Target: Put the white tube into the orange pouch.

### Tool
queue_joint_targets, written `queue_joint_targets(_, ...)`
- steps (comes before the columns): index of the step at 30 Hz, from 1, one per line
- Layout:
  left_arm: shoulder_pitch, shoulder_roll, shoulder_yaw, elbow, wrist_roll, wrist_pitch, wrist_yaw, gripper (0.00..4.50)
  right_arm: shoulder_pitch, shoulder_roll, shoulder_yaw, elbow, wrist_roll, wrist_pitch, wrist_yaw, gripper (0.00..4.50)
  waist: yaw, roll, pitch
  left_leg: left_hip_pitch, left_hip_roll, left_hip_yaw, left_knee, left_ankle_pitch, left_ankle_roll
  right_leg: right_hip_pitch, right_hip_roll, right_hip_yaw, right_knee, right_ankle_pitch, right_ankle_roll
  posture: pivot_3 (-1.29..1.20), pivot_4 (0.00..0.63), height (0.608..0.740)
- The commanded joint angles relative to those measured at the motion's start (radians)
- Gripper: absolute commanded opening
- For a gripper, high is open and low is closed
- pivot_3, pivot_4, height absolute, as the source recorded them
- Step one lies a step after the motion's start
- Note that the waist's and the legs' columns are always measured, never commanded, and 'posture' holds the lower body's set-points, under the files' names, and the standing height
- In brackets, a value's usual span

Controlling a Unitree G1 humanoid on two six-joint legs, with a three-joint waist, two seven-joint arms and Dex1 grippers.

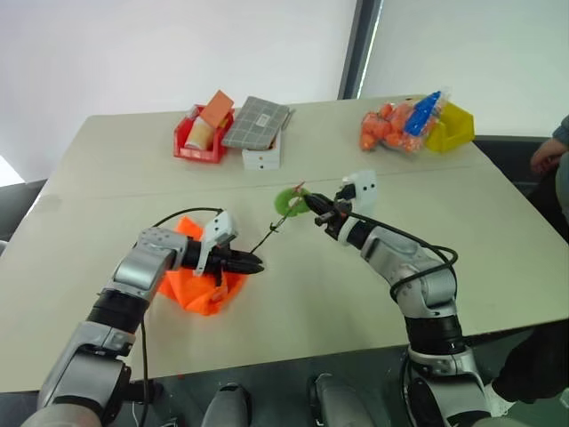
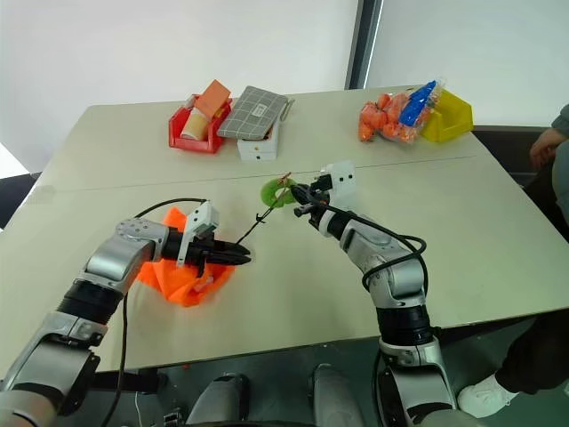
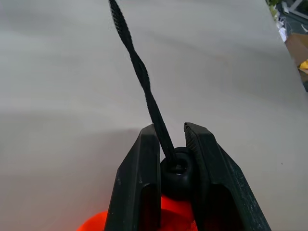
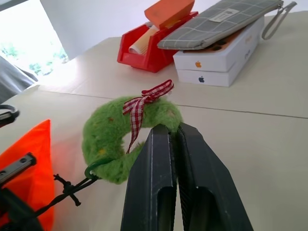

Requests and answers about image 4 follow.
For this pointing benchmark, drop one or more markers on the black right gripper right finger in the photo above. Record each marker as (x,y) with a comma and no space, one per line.
(207,192)

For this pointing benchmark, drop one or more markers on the white box orange apple logo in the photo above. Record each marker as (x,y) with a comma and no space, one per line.
(211,63)

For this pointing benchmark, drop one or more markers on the red white gingham ribbon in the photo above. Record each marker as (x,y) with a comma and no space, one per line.
(137,110)

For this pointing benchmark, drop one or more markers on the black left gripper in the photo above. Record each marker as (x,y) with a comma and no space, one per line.
(18,166)

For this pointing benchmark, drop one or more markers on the rolled white orange paper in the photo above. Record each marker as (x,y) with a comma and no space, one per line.
(142,43)

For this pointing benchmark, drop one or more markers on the red plastic bin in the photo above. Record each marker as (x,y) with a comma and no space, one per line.
(144,60)

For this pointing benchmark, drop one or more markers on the orange fabric pouch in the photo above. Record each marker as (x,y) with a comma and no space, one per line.
(36,144)

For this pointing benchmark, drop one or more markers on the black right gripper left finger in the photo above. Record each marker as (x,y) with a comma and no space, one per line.
(149,192)

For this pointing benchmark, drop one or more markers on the orange cardboard box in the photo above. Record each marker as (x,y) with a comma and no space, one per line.
(168,9)

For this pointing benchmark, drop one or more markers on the green fuzzy plush wreath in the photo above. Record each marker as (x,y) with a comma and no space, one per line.
(96,127)

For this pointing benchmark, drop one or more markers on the grey plaid zipper pouch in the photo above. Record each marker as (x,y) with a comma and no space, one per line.
(216,21)

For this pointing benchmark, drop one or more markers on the white box black apple logo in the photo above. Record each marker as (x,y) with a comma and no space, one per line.
(216,79)

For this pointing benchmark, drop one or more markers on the grey fabric cover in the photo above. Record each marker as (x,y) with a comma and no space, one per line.
(12,79)

